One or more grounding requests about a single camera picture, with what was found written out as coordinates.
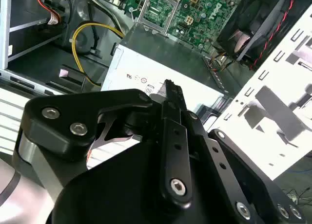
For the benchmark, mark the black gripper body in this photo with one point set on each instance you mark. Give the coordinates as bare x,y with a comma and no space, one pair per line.
122,190

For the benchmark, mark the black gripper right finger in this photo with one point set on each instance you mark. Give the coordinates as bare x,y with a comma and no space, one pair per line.
234,165

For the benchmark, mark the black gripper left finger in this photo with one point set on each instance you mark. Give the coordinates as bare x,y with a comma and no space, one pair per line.
73,104

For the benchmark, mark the metal socket cover frame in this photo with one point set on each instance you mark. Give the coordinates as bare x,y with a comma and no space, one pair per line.
173,17

